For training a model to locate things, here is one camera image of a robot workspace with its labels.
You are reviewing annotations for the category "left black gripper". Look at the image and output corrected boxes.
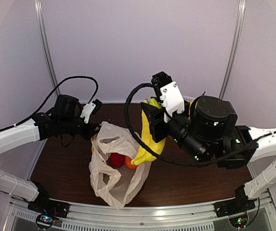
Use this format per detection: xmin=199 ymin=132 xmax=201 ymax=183
xmin=60 ymin=116 xmax=103 ymax=141

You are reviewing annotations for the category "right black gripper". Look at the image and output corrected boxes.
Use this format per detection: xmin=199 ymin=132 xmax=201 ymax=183
xmin=142 ymin=96 xmax=211 ymax=165

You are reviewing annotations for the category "yellow banana bunch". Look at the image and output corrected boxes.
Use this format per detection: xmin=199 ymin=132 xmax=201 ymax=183
xmin=131 ymin=111 xmax=166 ymax=166

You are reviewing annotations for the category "orange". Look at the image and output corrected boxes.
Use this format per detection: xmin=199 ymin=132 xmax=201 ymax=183
xmin=125 ymin=156 xmax=138 ymax=170

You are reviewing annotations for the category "beige plastic bag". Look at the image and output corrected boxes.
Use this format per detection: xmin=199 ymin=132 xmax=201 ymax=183
xmin=89 ymin=121 xmax=151 ymax=209

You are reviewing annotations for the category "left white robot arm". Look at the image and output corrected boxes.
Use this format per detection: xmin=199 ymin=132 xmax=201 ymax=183
xmin=0 ymin=95 xmax=102 ymax=214

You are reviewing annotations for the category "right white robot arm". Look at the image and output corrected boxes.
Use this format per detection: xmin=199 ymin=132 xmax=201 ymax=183
xmin=141 ymin=96 xmax=276 ymax=213

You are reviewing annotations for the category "red apple in bag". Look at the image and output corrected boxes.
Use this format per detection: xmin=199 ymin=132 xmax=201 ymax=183
xmin=108 ymin=153 xmax=125 ymax=168

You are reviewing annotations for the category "white plastic basket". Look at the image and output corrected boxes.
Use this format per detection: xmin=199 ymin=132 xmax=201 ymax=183
xmin=183 ymin=96 xmax=195 ymax=102

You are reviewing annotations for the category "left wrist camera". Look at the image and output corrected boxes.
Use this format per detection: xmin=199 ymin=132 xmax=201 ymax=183
xmin=80 ymin=99 xmax=102 ymax=124

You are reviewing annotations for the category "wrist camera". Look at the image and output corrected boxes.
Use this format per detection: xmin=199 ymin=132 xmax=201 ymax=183
xmin=151 ymin=72 xmax=185 ymax=123
xmin=80 ymin=99 xmax=102 ymax=124

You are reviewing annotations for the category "left black cable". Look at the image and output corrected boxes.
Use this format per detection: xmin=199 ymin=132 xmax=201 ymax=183
xmin=0 ymin=76 xmax=99 ymax=138

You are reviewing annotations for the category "black cable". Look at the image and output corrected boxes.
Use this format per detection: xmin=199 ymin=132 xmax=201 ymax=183
xmin=124 ymin=83 xmax=259 ymax=167
xmin=0 ymin=76 xmax=99 ymax=138

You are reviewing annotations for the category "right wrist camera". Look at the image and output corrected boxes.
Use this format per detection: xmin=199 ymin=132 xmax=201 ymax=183
xmin=151 ymin=72 xmax=185 ymax=123

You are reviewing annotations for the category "right black cable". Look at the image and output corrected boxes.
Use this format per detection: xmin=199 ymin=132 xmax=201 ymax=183
xmin=124 ymin=83 xmax=259 ymax=167

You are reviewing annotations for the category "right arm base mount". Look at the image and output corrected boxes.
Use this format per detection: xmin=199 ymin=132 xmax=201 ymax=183
xmin=214 ymin=198 xmax=261 ymax=230

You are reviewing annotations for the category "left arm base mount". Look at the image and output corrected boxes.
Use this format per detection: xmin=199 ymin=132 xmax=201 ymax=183
xmin=24 ymin=197 xmax=69 ymax=230

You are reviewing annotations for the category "aluminium front rail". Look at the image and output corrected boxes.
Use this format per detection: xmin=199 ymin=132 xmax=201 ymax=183
xmin=2 ymin=190 xmax=276 ymax=231

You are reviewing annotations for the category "left aluminium corner post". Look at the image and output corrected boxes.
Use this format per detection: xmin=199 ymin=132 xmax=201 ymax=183
xmin=34 ymin=0 xmax=58 ymax=88

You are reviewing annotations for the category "aluminium corner post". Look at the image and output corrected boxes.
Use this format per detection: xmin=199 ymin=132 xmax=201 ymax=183
xmin=219 ymin=0 xmax=246 ymax=99
xmin=34 ymin=0 xmax=58 ymax=88

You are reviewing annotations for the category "right aluminium corner post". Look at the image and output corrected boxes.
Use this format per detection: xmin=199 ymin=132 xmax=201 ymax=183
xmin=219 ymin=0 xmax=246 ymax=99

